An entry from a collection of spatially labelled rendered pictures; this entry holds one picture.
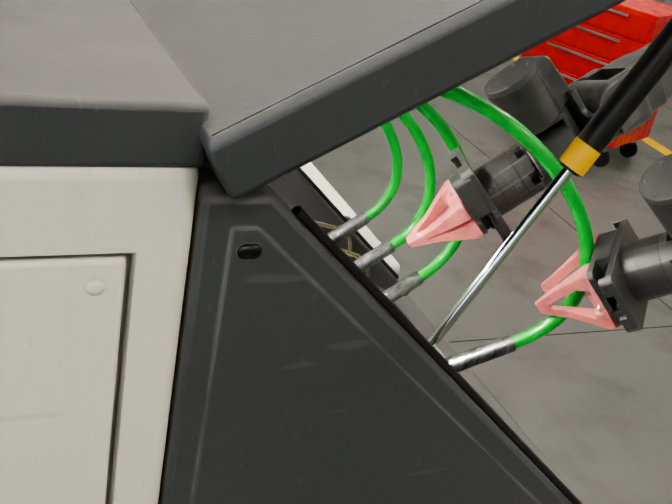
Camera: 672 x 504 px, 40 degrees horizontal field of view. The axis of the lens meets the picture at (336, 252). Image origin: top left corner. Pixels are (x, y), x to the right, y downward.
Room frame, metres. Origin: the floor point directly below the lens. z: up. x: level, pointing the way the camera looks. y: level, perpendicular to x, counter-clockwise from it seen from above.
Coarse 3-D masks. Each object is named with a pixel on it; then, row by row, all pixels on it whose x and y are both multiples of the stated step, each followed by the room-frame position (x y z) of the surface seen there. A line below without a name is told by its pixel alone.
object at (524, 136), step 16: (448, 96) 0.79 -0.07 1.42; (464, 96) 0.79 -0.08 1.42; (480, 96) 0.80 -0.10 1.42; (480, 112) 0.80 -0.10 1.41; (496, 112) 0.80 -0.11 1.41; (512, 128) 0.80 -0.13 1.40; (528, 144) 0.80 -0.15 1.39; (544, 160) 0.80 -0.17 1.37; (576, 192) 0.81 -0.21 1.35; (576, 208) 0.80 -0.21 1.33; (576, 224) 0.81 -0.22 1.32; (592, 240) 0.81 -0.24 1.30; (576, 304) 0.81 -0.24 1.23; (544, 320) 0.81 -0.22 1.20; (560, 320) 0.80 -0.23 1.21; (512, 336) 0.81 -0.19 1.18; (528, 336) 0.80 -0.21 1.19
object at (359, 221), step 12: (384, 132) 1.14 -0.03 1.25; (396, 144) 1.14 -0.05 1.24; (396, 156) 1.14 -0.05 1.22; (396, 168) 1.15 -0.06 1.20; (396, 180) 1.15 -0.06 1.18; (396, 192) 1.15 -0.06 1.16; (384, 204) 1.14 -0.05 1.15; (360, 216) 1.13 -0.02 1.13; (372, 216) 1.14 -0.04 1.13; (336, 228) 1.12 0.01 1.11; (348, 228) 1.12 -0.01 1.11; (360, 228) 1.13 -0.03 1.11; (336, 240) 1.11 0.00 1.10
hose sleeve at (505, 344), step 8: (504, 336) 0.81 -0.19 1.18; (488, 344) 0.81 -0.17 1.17; (496, 344) 0.80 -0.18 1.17; (504, 344) 0.80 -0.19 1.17; (512, 344) 0.80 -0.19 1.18; (464, 352) 0.81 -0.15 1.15; (472, 352) 0.80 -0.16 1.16; (480, 352) 0.80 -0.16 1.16; (488, 352) 0.80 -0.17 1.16; (496, 352) 0.80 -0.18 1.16; (504, 352) 0.80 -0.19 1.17; (448, 360) 0.80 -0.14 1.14; (456, 360) 0.80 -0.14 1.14; (464, 360) 0.80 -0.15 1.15; (472, 360) 0.80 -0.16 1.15; (480, 360) 0.80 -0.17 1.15; (488, 360) 0.80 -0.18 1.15; (456, 368) 0.80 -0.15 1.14; (464, 368) 0.80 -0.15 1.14
